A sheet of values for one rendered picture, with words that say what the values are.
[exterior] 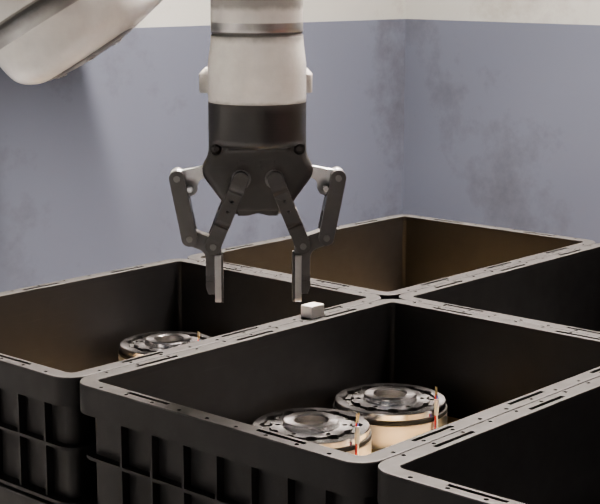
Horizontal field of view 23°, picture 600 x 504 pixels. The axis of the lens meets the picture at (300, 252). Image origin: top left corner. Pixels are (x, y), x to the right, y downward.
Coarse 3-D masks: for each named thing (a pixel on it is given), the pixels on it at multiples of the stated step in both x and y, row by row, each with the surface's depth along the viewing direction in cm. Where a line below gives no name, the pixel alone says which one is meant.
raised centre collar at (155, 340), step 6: (150, 336) 153; (156, 336) 153; (162, 336) 153; (168, 336) 154; (174, 336) 153; (180, 336) 153; (186, 336) 153; (150, 342) 150; (156, 342) 150; (162, 342) 150; (168, 342) 150; (174, 342) 150; (180, 342) 150; (186, 342) 151
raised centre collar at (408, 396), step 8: (368, 392) 132; (376, 392) 133; (384, 392) 134; (392, 392) 134; (400, 392) 133; (408, 392) 132; (368, 400) 131; (376, 400) 130; (384, 400) 130; (392, 400) 130; (400, 400) 130; (408, 400) 130; (416, 400) 132
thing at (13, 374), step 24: (144, 264) 158; (168, 264) 159; (192, 264) 159; (24, 288) 146; (48, 288) 147; (312, 288) 147; (336, 288) 146; (216, 336) 127; (0, 360) 119; (24, 360) 119; (144, 360) 119; (0, 384) 120; (24, 384) 118; (48, 384) 115; (72, 384) 115
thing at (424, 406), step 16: (368, 384) 137; (384, 384) 137; (400, 384) 137; (336, 400) 132; (352, 400) 132; (432, 400) 133; (368, 416) 128; (384, 416) 127; (400, 416) 127; (416, 416) 128
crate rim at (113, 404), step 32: (320, 320) 133; (480, 320) 134; (512, 320) 133; (192, 352) 122; (224, 352) 124; (96, 384) 112; (576, 384) 112; (96, 416) 112; (128, 416) 109; (160, 416) 107; (192, 416) 104; (480, 416) 104; (224, 448) 103; (256, 448) 100; (288, 448) 98; (320, 448) 97; (384, 448) 97; (320, 480) 97; (352, 480) 95
